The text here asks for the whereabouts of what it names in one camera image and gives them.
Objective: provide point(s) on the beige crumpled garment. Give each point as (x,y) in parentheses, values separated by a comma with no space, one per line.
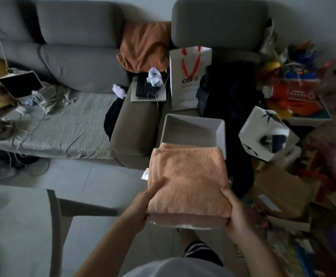
(55,96)

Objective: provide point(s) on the grey fabric storage box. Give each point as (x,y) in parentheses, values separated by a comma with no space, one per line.
(191,129)

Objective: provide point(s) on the white box with bird print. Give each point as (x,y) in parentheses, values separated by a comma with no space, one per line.
(257,129)

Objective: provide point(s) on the person's right forearm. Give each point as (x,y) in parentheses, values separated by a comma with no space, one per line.
(257,256)

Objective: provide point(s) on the person's striped sock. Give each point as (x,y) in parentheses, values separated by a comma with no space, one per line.
(201,252)

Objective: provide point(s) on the person's left hand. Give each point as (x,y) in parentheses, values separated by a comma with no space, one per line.
(137,209)

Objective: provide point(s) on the small white sock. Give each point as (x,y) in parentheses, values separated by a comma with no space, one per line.
(119,90)

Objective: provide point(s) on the orange towel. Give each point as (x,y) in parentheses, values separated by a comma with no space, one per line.
(191,181)

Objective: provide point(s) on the person's left thumb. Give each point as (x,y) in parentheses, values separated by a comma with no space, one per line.
(156,186)

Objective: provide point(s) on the clear plastic bag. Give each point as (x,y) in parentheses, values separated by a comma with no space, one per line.
(268,37)

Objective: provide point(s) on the person's right hand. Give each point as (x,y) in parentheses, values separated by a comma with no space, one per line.
(242,219)

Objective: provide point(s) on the pile of black clothes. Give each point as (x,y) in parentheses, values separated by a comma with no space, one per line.
(228,89)

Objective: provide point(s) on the person's right thumb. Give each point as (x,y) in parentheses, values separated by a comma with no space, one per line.
(228,196)

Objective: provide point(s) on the grey striped sheet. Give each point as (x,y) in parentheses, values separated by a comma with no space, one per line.
(70,126)

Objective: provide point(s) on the person's grey shirt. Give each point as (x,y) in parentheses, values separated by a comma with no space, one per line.
(176,269)

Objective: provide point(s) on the brown cardboard box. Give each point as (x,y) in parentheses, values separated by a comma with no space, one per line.
(280,190)

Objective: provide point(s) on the small black cloth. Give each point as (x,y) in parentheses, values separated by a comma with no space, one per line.
(113,116)

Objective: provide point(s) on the silver laptop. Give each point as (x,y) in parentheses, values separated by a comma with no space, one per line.
(144,93)

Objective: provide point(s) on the grey sofa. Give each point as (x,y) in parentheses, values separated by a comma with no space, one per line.
(78,66)

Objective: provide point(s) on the orange toy box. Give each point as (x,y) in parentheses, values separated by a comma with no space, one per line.
(297,100)

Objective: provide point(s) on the orange cushion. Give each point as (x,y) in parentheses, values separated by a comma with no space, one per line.
(144,46)

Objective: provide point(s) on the crumpled white cloth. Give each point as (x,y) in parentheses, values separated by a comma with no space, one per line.
(155,76)

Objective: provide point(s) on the person's left forearm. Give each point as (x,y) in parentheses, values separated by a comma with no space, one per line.
(107,250)

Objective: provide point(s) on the pile of colourful toys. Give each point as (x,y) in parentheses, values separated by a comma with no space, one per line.
(297,60)

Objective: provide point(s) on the tablet in white case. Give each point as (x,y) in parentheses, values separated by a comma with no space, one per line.
(21,85)

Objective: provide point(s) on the grey table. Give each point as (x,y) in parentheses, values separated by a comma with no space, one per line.
(18,227)

